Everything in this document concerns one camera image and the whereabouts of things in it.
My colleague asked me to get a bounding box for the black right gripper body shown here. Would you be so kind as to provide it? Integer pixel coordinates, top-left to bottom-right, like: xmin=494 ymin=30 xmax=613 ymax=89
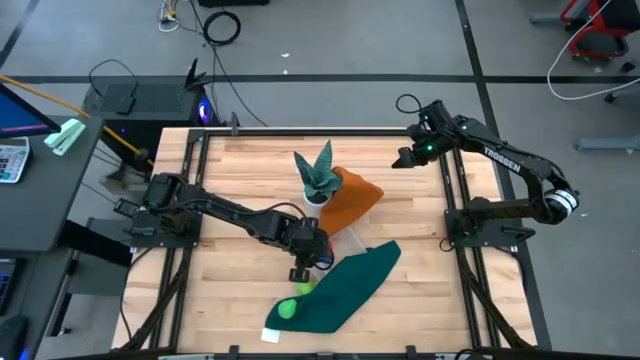
xmin=405 ymin=119 xmax=447 ymax=160

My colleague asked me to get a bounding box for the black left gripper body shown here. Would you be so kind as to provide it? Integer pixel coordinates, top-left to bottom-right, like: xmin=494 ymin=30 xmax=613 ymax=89
xmin=295 ymin=233 xmax=335 ymax=274

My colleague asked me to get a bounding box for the clear plastic tupperware container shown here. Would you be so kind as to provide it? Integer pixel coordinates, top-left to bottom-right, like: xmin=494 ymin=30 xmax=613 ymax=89
xmin=327 ymin=225 xmax=369 ymax=262

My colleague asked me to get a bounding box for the green toy lime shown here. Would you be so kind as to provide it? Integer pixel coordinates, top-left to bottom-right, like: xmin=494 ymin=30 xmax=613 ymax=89
xmin=277 ymin=298 xmax=298 ymax=320

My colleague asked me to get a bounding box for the teal cloth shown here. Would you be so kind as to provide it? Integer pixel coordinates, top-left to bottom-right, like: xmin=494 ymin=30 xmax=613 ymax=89
xmin=264 ymin=240 xmax=402 ymax=335

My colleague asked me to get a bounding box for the orange cloth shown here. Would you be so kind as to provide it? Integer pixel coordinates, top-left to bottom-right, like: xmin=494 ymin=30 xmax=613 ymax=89
xmin=318 ymin=165 xmax=385 ymax=236

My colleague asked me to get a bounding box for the potted artificial snake plant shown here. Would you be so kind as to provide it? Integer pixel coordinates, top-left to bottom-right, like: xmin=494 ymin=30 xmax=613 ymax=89
xmin=293 ymin=139 xmax=345 ymax=209

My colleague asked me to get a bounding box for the small black controller box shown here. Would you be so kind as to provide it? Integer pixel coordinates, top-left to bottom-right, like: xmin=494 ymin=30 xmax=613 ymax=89
xmin=113 ymin=198 xmax=142 ymax=220

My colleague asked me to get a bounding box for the grey chair base leg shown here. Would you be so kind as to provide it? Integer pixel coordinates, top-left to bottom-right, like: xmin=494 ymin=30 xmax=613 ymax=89
xmin=574 ymin=133 xmax=640 ymax=153

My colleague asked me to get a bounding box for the black computer tower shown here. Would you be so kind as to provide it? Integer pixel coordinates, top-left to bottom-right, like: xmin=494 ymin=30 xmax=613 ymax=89
xmin=81 ymin=81 xmax=210 ymax=151

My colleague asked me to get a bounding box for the black wifi antenna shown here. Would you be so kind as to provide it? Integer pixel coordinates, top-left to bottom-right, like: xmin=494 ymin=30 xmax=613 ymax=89
xmin=183 ymin=57 xmax=207 ymax=92

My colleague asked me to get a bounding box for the red-framed black chair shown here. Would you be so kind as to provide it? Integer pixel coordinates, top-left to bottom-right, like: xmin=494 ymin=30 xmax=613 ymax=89
xmin=558 ymin=0 xmax=640 ymax=62

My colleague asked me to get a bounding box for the black desk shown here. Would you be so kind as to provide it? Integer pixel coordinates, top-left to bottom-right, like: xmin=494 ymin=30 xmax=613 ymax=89
xmin=0 ymin=114 xmax=106 ymax=360

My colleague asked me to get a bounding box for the mint green stapler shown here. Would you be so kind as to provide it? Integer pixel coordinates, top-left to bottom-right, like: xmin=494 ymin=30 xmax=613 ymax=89
xmin=43 ymin=117 xmax=88 ymax=157

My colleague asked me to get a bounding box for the black keyboard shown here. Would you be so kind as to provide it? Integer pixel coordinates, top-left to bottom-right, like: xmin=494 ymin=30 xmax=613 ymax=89
xmin=0 ymin=258 xmax=19 ymax=317

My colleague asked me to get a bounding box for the grey calculator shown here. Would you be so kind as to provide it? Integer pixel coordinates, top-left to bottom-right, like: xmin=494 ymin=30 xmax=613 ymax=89
xmin=0 ymin=136 xmax=32 ymax=185

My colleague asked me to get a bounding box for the computer monitor with blue screen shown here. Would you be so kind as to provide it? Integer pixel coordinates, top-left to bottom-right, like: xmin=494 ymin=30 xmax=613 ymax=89
xmin=0 ymin=82 xmax=62 ymax=140

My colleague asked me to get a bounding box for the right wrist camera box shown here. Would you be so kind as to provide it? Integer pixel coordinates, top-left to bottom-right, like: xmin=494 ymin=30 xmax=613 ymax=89
xmin=422 ymin=99 xmax=447 ymax=124

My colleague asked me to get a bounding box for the black aluminium table frame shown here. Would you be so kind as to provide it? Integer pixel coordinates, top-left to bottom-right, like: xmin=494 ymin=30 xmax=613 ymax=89
xmin=119 ymin=112 xmax=551 ymax=360

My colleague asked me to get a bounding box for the long white cable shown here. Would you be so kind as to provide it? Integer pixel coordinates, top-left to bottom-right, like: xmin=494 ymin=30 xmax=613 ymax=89
xmin=546 ymin=0 xmax=640 ymax=101

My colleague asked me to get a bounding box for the coiled black cable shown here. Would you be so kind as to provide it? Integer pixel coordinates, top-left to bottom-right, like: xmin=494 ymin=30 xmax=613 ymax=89
xmin=202 ymin=10 xmax=242 ymax=47

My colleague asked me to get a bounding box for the white cable bundle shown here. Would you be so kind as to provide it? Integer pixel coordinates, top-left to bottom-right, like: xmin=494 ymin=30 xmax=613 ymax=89
xmin=157 ymin=0 xmax=181 ymax=34

